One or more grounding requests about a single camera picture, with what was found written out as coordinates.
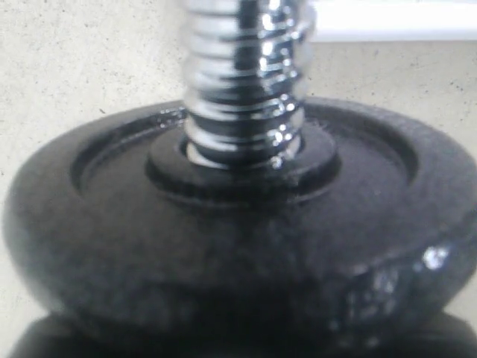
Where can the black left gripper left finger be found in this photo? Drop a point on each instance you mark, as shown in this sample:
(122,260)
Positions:
(52,336)

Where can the white rectangular tray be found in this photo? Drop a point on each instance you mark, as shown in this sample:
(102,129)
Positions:
(394,21)

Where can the black weight plate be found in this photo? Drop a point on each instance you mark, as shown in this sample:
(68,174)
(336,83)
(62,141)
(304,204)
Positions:
(371,229)

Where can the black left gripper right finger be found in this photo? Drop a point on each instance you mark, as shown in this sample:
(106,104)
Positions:
(444,336)

